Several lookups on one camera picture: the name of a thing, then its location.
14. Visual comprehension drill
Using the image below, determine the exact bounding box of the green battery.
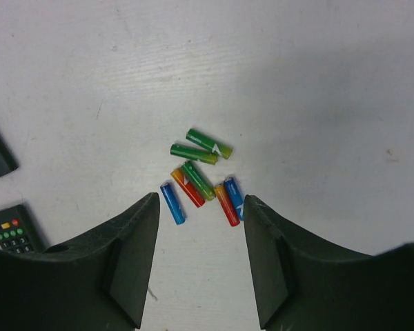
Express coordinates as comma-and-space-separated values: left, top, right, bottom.
170, 143, 218, 165
186, 128, 233, 159
181, 161, 216, 201

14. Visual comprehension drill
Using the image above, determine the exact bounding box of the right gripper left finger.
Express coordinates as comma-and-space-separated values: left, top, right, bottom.
0, 192, 160, 330

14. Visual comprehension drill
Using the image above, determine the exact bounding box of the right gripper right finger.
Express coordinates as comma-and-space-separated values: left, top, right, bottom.
244, 195, 414, 330

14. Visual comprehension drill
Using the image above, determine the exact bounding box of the black remote with buttons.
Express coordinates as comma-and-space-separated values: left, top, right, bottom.
0, 204, 46, 254

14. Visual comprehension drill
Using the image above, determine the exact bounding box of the blue battery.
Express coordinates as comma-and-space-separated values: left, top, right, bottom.
224, 177, 244, 221
160, 182, 186, 225

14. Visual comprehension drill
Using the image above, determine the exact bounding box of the orange red battery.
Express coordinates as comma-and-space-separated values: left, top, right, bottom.
213, 183, 240, 227
170, 168, 205, 208

